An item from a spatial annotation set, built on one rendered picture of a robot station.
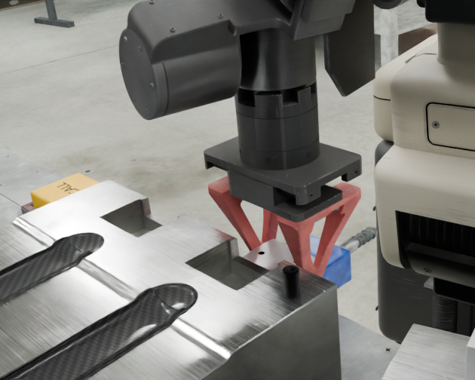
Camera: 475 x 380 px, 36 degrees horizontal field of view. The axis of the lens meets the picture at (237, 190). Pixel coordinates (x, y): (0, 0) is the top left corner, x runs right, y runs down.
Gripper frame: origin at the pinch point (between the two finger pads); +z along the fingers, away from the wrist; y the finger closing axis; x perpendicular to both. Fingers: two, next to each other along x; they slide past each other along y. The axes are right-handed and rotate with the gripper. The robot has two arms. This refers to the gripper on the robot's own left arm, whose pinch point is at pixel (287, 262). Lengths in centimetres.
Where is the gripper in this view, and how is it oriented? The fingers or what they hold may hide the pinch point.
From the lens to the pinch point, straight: 55.9
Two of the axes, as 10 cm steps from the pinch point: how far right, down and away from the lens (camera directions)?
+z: 0.9, 9.0, 4.3
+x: 7.4, -3.5, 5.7
